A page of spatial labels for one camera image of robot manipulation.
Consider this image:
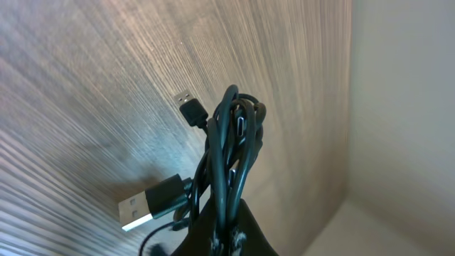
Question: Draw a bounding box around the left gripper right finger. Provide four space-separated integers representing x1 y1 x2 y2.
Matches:
229 199 278 256

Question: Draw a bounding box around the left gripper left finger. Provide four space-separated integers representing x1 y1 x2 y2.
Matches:
171 198 223 256

